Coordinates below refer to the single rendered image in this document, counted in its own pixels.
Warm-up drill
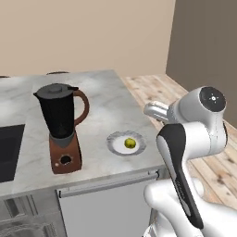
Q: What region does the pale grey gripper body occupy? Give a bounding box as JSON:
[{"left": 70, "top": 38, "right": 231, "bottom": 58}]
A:
[{"left": 143, "top": 100, "right": 170, "bottom": 122}]

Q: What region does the green round fruit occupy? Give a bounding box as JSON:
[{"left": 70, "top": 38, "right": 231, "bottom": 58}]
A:
[{"left": 123, "top": 137, "right": 137, "bottom": 149}]

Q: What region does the grey rimmed white plate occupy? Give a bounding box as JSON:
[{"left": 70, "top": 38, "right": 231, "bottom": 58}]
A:
[{"left": 106, "top": 130, "right": 147, "bottom": 156}]

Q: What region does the brown blender with black jar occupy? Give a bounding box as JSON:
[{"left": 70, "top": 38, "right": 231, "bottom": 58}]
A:
[{"left": 32, "top": 82, "right": 91, "bottom": 175}]

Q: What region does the white dishwasher door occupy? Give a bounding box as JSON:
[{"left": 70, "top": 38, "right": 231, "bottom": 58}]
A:
[{"left": 56, "top": 169, "right": 162, "bottom": 237}]

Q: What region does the black sink basin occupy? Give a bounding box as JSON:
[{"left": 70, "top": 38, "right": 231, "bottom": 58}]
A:
[{"left": 0, "top": 123, "right": 26, "bottom": 183}]

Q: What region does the grey metal appliance front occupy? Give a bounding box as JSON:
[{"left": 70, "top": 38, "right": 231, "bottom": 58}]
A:
[{"left": 0, "top": 188, "right": 68, "bottom": 237}]

